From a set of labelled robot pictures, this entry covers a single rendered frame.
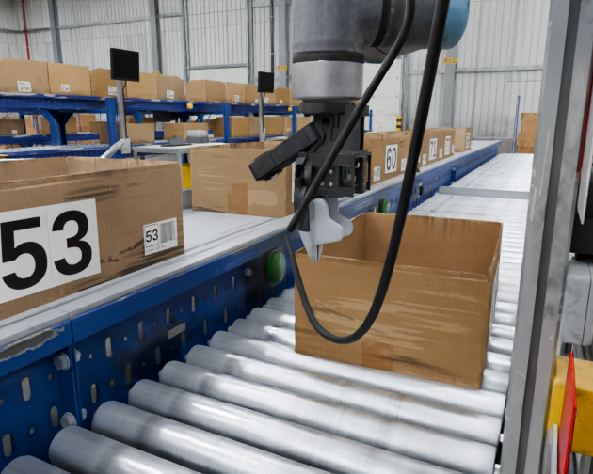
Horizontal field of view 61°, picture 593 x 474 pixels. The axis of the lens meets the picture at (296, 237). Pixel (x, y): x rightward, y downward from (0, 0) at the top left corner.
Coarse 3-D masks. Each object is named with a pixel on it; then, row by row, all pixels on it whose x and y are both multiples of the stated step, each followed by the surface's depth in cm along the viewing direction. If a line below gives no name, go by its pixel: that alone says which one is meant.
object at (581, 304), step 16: (576, 272) 47; (592, 272) 47; (576, 288) 46; (592, 288) 46; (576, 304) 46; (592, 304) 46; (576, 320) 47; (592, 320) 46; (560, 336) 48; (576, 336) 47; (592, 336) 47
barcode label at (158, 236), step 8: (152, 224) 82; (160, 224) 84; (168, 224) 86; (176, 224) 88; (144, 232) 81; (152, 232) 83; (160, 232) 84; (168, 232) 86; (176, 232) 88; (144, 240) 81; (152, 240) 83; (160, 240) 84; (168, 240) 86; (176, 240) 88; (152, 248) 83; (160, 248) 85
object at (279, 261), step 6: (276, 252) 108; (270, 258) 106; (276, 258) 106; (282, 258) 109; (270, 264) 105; (276, 264) 106; (282, 264) 109; (270, 270) 105; (276, 270) 106; (282, 270) 109; (270, 276) 106; (276, 276) 107; (282, 276) 110; (270, 282) 107; (276, 282) 107
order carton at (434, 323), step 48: (384, 240) 113; (432, 240) 108; (480, 240) 104; (336, 288) 77; (432, 288) 71; (480, 288) 68; (384, 336) 75; (432, 336) 72; (480, 336) 69; (480, 384) 71
